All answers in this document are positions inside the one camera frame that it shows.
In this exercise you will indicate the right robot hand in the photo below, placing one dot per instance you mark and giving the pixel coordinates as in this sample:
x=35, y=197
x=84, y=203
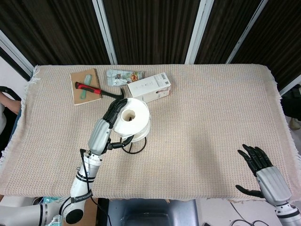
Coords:
x=272, y=183

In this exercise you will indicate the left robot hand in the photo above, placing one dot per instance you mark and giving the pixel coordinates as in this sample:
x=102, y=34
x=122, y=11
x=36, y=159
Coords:
x=100, y=136

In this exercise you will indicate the white paper towel roll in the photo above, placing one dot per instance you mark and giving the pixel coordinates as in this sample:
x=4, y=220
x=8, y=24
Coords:
x=138, y=122

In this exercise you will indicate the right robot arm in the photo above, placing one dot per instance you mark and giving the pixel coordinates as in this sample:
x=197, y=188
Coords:
x=289, y=215

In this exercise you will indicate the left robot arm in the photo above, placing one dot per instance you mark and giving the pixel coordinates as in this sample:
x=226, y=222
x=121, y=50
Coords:
x=81, y=186

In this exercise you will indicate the dark robot base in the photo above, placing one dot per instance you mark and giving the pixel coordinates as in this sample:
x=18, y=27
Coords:
x=150, y=212

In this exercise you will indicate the person forearm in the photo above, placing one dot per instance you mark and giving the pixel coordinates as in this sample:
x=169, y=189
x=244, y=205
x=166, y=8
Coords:
x=10, y=102

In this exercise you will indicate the brown spiral notebook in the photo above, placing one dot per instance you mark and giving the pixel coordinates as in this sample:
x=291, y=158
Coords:
x=77, y=94

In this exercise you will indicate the red and black claw hammer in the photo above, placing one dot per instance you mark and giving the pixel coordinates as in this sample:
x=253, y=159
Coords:
x=89, y=89

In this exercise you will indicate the pale green plastic tool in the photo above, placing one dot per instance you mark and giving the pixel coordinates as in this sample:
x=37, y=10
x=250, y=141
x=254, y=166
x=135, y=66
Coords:
x=88, y=78

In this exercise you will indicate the silver snack bag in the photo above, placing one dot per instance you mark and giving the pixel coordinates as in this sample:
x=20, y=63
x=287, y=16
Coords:
x=117, y=77

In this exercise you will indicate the white product box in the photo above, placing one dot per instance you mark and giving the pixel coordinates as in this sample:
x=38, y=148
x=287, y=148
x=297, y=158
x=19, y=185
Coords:
x=145, y=89

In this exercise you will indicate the black bag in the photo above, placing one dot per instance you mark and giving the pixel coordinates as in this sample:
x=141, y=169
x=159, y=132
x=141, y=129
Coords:
x=291, y=106

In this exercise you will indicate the beige waffle-weave tablecloth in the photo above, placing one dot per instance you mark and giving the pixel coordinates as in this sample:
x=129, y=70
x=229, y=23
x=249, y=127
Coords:
x=200, y=129

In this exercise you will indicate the white frame post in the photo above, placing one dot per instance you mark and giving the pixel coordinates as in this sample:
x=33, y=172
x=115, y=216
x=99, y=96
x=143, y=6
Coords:
x=16, y=56
x=291, y=86
x=105, y=33
x=245, y=33
x=197, y=33

